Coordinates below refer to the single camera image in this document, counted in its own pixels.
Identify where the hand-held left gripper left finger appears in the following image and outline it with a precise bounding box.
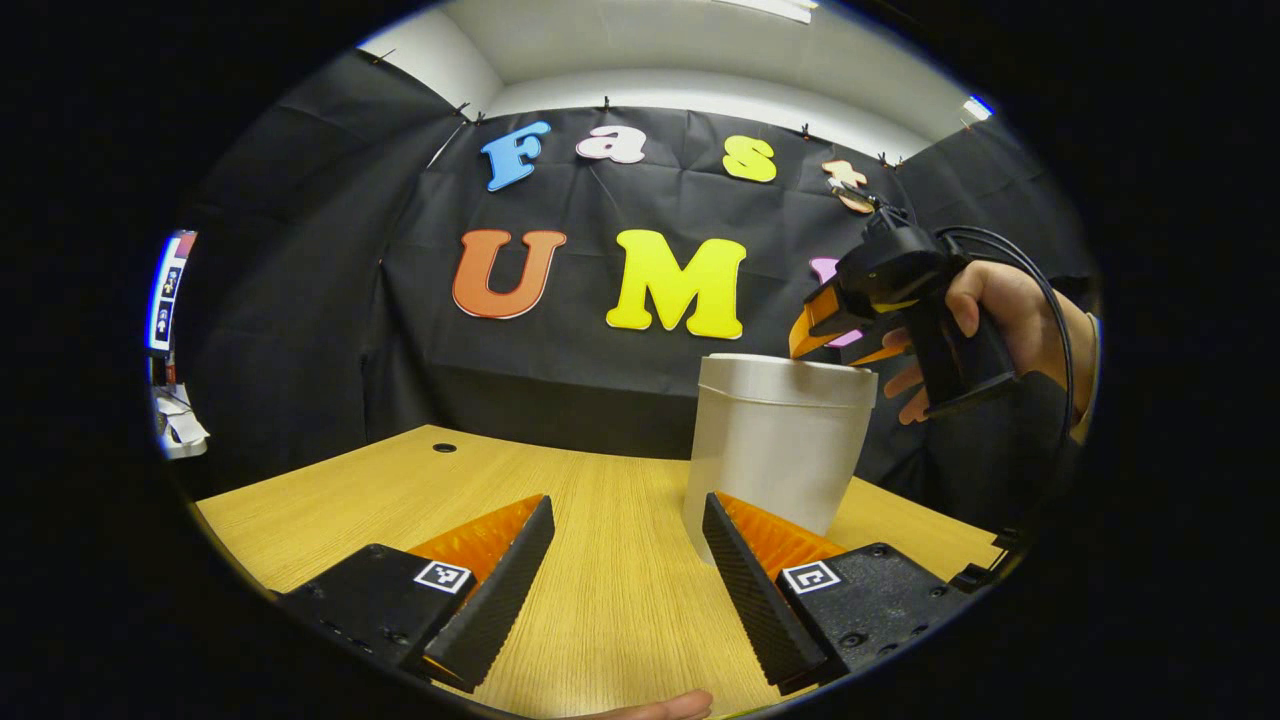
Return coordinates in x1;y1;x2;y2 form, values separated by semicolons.
278;493;557;693

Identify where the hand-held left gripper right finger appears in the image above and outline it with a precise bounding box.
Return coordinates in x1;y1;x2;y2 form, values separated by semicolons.
702;491;977;693

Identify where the white desktop garbage bin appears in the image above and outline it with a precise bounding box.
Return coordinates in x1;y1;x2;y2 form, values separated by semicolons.
682;352;879;566

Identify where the wooden desktop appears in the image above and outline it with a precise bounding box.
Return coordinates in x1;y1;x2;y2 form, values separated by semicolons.
195;425;1006;720

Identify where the black backdrop cloth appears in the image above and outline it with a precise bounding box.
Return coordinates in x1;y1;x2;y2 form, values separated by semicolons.
170;50;1096;531

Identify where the white side table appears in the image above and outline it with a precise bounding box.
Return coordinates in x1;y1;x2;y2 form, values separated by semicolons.
155;385;211;460

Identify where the computer monitor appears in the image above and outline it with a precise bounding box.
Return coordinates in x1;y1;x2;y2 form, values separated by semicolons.
148;230;198;356

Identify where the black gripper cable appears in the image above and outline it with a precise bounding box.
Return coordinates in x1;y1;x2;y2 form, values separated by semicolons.
935;225;1077;421

